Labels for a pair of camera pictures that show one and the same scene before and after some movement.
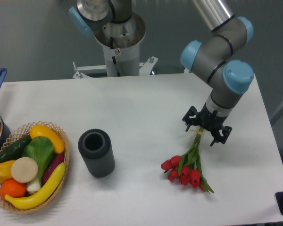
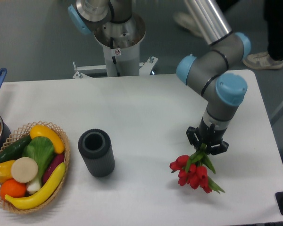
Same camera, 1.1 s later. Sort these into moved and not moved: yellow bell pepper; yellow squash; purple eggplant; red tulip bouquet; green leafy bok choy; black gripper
Moved: red tulip bouquet; black gripper
Not moved: yellow bell pepper; green leafy bok choy; yellow squash; purple eggplant
